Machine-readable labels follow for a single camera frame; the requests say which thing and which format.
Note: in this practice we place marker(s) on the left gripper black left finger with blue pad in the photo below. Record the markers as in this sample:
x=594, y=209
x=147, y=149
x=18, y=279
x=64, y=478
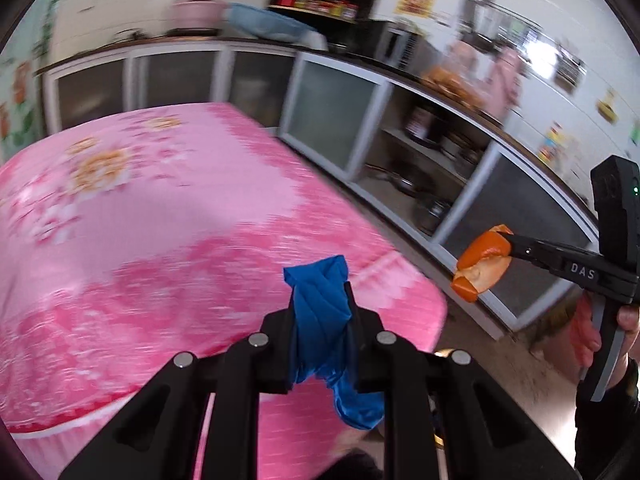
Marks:
x=195, y=417

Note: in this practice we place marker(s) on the dark spice shelf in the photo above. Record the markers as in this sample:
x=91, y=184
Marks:
x=342, y=22

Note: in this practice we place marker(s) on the blue plastic basin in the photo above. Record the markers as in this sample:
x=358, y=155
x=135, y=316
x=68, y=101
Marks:
x=265, y=24

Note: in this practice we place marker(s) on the bag of fried snacks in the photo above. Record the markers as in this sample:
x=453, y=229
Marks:
x=454, y=85

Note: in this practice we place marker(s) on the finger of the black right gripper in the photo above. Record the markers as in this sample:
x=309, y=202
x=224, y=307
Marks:
x=521, y=247

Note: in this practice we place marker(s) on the orange peel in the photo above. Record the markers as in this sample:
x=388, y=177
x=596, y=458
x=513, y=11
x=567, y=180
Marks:
x=482, y=264

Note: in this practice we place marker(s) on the pink floral tablecloth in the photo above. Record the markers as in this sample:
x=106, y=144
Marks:
x=140, y=235

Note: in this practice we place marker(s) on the microwave oven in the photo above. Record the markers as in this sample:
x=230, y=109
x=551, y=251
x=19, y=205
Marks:
x=396, y=46

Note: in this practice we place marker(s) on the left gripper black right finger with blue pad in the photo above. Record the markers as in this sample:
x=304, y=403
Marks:
x=487, y=435

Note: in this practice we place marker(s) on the pink thermos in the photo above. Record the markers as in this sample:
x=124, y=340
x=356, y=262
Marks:
x=499, y=90

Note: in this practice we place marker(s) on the black clothing with pearl button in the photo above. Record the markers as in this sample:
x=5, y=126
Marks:
x=606, y=443

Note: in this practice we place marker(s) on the floral glass door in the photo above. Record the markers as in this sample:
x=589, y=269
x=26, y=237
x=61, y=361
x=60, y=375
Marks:
x=26, y=51

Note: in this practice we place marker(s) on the blue plastic glove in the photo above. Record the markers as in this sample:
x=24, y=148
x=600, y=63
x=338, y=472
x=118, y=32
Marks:
x=322, y=344

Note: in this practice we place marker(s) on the person's right hand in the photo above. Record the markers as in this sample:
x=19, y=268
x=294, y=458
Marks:
x=586, y=340

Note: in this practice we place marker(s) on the yellow trash bin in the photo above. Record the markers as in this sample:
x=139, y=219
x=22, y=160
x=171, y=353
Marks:
x=436, y=417

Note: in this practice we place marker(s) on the white kitchen cabinet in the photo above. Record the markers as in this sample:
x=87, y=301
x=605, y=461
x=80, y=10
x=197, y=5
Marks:
x=436, y=172

